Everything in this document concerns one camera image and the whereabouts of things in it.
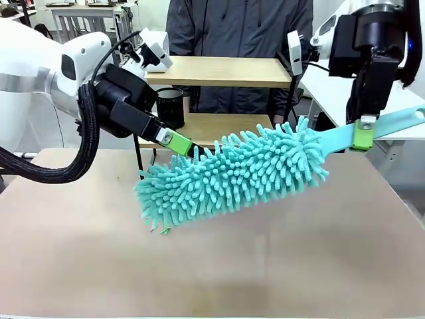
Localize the teal chenille duster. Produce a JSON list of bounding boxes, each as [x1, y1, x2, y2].
[[133, 104, 425, 237]]

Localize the black right cable sleeve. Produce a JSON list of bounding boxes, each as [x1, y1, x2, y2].
[[399, 0, 425, 90]]

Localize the wooden shelf black metal frame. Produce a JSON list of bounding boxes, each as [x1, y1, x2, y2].
[[133, 52, 299, 173]]

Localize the black right wrist adapter box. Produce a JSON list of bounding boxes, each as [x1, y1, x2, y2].
[[328, 14, 359, 79]]

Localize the black wrist adapter box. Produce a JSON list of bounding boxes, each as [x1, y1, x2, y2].
[[328, 14, 359, 79], [104, 64, 159, 112]]

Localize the large white table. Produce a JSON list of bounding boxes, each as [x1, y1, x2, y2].
[[296, 59, 425, 141]]

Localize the white desk with grey legs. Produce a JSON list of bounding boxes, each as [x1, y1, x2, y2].
[[48, 2, 131, 45]]

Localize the black mesh pen cup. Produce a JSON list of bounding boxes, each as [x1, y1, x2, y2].
[[156, 87, 186, 130]]

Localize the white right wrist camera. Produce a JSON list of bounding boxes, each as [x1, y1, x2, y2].
[[286, 29, 320, 76]]

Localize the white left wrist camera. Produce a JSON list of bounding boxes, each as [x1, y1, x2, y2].
[[120, 27, 175, 68]]

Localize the person in dark grey jacket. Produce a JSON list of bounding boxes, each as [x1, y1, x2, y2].
[[165, 0, 315, 124]]

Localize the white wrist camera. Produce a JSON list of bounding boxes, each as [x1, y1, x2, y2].
[[286, 29, 320, 76], [120, 27, 175, 68]]

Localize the black left wrist adapter box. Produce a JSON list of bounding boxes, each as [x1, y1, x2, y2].
[[104, 64, 159, 112]]

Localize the black backpack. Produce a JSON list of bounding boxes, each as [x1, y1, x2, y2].
[[33, 23, 53, 38]]

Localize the white digital clock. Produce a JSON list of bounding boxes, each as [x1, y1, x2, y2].
[[145, 31, 171, 74]]

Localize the black braided left cable sleeve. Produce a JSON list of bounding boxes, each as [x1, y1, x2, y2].
[[0, 82, 101, 185]]

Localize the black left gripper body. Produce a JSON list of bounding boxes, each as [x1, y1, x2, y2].
[[94, 78, 147, 138]]

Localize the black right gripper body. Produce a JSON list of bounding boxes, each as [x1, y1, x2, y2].
[[353, 11, 406, 68]]

